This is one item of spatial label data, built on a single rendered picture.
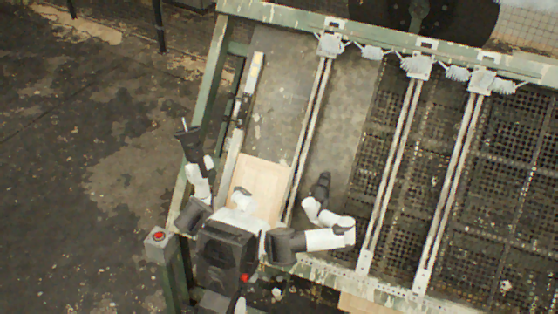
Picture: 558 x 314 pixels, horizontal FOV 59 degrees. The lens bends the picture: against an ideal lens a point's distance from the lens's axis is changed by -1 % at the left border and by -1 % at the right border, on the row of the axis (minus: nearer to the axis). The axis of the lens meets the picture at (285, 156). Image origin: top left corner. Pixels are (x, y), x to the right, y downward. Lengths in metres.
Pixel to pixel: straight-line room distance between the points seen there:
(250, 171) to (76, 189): 2.08
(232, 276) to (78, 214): 2.30
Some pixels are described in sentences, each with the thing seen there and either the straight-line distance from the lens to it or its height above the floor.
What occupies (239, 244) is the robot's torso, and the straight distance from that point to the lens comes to 2.03.
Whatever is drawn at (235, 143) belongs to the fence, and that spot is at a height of 1.26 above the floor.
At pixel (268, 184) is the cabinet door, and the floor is 1.12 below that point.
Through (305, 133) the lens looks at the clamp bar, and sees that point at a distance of 2.56.
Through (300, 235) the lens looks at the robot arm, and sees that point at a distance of 2.14.
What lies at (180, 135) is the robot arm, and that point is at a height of 1.58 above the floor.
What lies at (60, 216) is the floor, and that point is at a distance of 4.27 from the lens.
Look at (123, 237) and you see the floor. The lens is 3.98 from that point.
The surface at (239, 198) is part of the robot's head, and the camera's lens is 2.17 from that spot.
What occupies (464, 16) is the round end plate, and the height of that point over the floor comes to 1.85.
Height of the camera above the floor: 3.03
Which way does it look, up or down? 43 degrees down
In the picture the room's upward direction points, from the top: 3 degrees clockwise
